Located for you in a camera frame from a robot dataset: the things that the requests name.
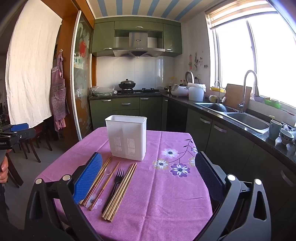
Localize white plastic bucket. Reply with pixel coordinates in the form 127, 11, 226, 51
187, 82, 206, 101

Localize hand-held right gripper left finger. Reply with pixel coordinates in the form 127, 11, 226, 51
24, 152, 103, 241

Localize wooden cutting board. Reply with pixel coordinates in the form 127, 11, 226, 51
223, 83, 252, 110

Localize dark stone countertop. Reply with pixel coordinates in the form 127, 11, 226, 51
89, 91, 296, 167

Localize green tray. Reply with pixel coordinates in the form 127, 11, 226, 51
264, 97, 282, 110

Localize patterned ceramic bowl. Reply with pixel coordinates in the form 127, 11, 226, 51
280, 128, 295, 145

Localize tall steel faucet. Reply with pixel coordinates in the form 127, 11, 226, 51
238, 70, 260, 113

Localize green sink base cabinet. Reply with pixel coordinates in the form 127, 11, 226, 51
162, 97, 296, 232

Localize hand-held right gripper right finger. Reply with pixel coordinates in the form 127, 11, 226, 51
192, 151, 272, 241

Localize wooden door frame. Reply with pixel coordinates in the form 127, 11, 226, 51
39, 0, 81, 139

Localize person's left hand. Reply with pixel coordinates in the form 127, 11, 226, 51
0, 149, 10, 184

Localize striped window blind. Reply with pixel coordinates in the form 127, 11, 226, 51
205, 0, 280, 29

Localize wooden chopstick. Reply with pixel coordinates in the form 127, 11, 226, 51
110, 162, 138, 222
101, 164, 134, 218
104, 163, 135, 219
80, 156, 111, 205
89, 162, 121, 211
85, 159, 114, 207
107, 163, 137, 220
83, 158, 113, 206

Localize green drawer cabinet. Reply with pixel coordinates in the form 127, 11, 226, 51
89, 96, 168, 135

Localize purple floral tablecloth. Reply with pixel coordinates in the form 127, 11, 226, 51
35, 126, 213, 241

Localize grey green mug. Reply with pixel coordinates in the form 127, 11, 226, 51
268, 115, 282, 141

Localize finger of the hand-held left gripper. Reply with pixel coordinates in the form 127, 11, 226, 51
0, 123, 29, 135

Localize white rice cooker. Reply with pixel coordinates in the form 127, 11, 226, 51
171, 84, 189, 96

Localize small steel faucet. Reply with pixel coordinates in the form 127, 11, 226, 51
214, 80, 226, 103

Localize black gas stove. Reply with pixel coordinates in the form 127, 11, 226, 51
117, 88, 160, 95

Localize checkered apron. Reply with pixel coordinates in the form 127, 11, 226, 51
51, 52, 70, 131

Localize steel range hood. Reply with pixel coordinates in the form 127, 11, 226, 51
112, 31, 165, 58

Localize kitchen window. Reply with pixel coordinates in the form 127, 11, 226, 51
209, 11, 296, 109

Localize dark round object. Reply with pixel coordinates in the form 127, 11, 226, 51
208, 103, 229, 112

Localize dark wooden chair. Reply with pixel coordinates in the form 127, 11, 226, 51
18, 125, 53, 163
6, 153, 24, 188

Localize white plastic utensil holder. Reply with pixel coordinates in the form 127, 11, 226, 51
105, 115, 147, 161

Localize green wall cabinets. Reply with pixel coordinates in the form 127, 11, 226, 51
91, 18, 183, 57

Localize white hanging sheet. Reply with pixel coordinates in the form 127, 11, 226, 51
5, 0, 63, 128

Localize black plastic fork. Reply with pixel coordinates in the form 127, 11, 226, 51
102, 168, 125, 211

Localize black wok with lid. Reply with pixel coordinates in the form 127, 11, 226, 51
118, 78, 136, 90

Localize plastic wrapped plates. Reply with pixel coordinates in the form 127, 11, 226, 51
91, 85, 118, 97

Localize translucent plastic spoon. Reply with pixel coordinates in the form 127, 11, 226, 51
91, 165, 117, 204

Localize steel double sink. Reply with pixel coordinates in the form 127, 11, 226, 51
194, 102, 270, 135

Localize decorated glass sliding door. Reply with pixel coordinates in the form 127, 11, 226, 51
70, 10, 94, 141

